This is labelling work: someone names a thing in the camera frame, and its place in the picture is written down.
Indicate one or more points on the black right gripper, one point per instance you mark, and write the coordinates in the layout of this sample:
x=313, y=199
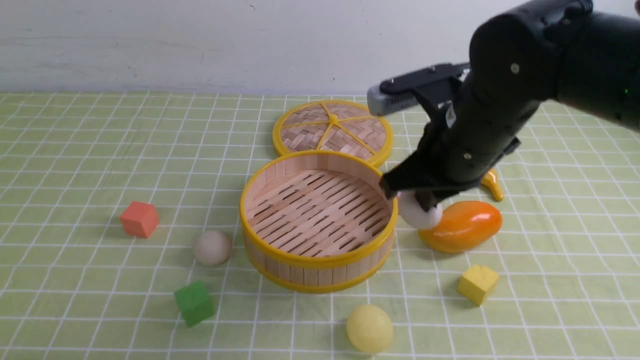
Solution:
x=458, y=148

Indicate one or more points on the white bun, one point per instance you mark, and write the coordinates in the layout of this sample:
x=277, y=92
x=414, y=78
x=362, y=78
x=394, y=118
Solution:
x=212, y=248
x=414, y=215

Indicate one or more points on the yellow bun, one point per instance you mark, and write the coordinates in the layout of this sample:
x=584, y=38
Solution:
x=369, y=329

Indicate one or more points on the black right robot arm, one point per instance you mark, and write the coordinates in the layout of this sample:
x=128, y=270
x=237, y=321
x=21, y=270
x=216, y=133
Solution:
x=561, y=50

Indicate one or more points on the woven bamboo steamer lid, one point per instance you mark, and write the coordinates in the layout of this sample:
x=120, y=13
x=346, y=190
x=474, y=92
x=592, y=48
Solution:
x=334, y=125

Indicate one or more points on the bamboo steamer tray yellow rim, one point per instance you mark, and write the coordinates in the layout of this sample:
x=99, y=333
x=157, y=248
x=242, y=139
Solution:
x=317, y=221

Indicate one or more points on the orange toy mango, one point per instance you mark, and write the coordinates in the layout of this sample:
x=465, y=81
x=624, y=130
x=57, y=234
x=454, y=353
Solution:
x=463, y=226

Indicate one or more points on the yellow toy banana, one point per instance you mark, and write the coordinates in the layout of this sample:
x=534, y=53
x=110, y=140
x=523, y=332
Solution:
x=490, y=181

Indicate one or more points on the yellow cube block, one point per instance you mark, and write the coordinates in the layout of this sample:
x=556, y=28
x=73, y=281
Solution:
x=478, y=283

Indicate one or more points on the green cube block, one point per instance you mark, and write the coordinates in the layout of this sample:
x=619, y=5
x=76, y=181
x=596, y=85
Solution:
x=194, y=303

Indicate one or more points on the red cube block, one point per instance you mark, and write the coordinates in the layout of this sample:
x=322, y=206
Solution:
x=139, y=219

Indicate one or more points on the green checkered tablecloth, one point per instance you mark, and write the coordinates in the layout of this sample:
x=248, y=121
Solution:
x=75, y=286

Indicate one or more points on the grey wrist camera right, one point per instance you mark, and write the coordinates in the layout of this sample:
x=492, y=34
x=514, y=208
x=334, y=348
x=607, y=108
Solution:
x=432, y=88

